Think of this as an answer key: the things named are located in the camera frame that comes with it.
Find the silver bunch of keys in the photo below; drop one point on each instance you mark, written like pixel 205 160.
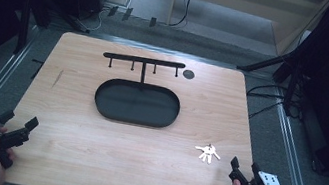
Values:
pixel 207 153

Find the black key rack with tray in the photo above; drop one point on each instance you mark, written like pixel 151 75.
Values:
pixel 137 103

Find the black metal stand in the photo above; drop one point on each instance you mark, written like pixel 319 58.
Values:
pixel 285 72
pixel 24 25

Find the dark round table grommet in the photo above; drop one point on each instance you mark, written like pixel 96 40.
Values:
pixel 188 74

